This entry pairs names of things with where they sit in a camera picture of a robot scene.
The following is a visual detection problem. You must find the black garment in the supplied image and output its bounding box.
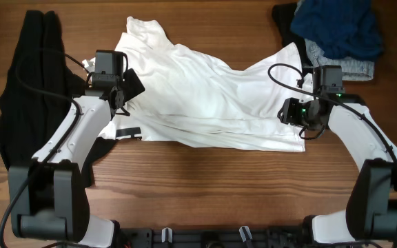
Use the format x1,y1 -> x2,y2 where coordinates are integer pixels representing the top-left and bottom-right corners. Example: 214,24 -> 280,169
272,3 -> 312,66
0,9 -> 116,189

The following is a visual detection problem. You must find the left white rail clip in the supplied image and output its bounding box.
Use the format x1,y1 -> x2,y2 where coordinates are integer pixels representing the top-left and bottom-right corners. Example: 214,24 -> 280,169
161,227 -> 173,244

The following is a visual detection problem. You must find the dark blue garment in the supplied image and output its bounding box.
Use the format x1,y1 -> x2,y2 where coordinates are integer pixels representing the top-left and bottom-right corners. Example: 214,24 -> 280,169
290,0 -> 383,61

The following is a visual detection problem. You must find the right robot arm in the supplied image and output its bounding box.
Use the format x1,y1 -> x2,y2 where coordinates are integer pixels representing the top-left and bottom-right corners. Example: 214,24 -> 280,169
277,65 -> 397,247

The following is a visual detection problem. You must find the white t-shirt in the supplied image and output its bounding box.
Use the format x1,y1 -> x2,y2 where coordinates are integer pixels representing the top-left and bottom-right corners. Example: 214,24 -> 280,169
100,17 -> 309,152

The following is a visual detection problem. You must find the light grey garment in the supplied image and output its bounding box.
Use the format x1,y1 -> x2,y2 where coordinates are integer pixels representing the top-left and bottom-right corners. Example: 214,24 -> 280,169
305,39 -> 375,81

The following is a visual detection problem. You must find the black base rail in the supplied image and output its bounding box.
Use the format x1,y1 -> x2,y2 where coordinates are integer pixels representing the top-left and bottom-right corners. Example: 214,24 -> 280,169
122,226 -> 320,248

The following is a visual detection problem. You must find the right white rail clip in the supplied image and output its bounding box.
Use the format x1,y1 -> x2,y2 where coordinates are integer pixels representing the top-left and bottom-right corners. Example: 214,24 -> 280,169
239,226 -> 254,248

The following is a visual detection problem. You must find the white rail clip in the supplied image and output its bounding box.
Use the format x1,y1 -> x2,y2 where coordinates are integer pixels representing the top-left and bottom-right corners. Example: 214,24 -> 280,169
161,227 -> 173,244
239,226 -> 254,248

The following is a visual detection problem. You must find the black garment at top right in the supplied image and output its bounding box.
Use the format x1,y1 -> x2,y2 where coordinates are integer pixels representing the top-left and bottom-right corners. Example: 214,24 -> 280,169
272,3 -> 312,66

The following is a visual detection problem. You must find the black garment on left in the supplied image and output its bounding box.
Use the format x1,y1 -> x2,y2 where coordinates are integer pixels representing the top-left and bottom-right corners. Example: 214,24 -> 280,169
0,9 -> 116,189

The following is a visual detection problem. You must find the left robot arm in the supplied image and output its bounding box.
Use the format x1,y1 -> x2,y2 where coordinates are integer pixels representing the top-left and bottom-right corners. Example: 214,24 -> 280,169
0,50 -> 145,247

